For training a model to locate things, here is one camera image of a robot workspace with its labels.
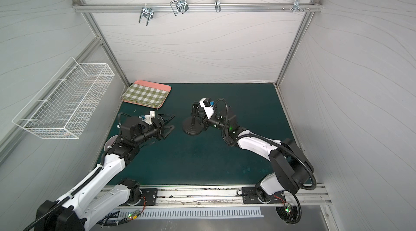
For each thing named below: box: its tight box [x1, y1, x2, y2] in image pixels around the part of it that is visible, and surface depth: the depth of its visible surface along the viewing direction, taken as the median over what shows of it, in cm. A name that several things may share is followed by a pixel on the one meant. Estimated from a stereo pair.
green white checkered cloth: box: [121, 83, 169, 108], surface depth 114 cm
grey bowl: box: [104, 134, 119, 152], surface depth 87 cm
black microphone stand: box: [182, 100, 206, 136], surface depth 81 cm
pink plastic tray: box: [121, 80, 172, 109], surface depth 117 cm
